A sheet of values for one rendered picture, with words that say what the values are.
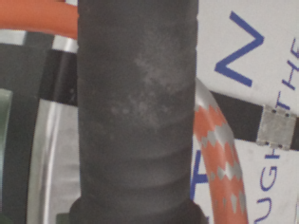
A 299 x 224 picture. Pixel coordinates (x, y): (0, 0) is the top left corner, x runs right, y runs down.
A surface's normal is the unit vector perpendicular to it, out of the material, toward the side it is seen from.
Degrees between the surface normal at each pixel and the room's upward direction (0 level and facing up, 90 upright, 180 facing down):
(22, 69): 48
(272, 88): 90
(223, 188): 54
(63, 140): 88
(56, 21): 67
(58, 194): 89
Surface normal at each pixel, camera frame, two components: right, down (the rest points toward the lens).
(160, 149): 0.42, 0.32
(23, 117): -0.70, -0.11
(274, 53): 0.69, 0.16
